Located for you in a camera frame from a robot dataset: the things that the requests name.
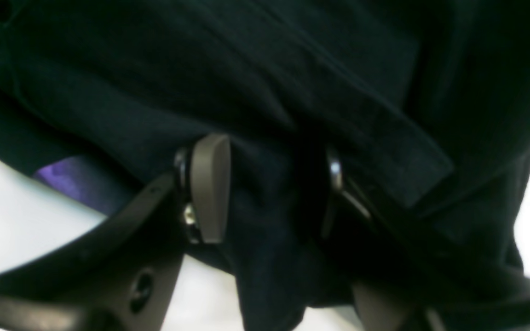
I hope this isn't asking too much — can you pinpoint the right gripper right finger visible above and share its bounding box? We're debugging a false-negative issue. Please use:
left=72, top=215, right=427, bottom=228
left=320, top=152, right=530, bottom=331

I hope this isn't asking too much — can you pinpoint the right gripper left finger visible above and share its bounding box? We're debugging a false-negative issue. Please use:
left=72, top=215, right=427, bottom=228
left=0, top=133, right=231, bottom=331

